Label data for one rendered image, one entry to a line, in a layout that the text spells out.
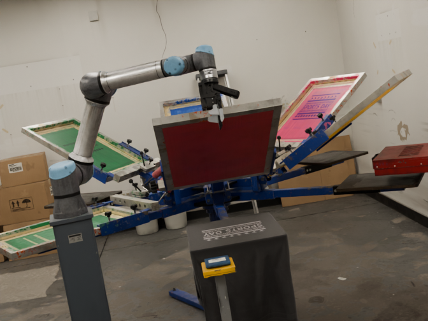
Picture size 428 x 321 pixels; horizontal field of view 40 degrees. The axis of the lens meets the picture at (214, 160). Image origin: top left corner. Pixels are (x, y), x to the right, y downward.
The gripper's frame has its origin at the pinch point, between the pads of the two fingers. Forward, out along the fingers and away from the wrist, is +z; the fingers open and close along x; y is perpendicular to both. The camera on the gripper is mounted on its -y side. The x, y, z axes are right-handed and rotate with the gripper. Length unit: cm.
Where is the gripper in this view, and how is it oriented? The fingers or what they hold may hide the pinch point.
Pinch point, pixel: (223, 125)
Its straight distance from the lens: 246.8
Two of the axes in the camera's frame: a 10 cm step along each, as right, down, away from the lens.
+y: -9.8, 1.7, -0.6
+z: 1.7, 9.7, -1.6
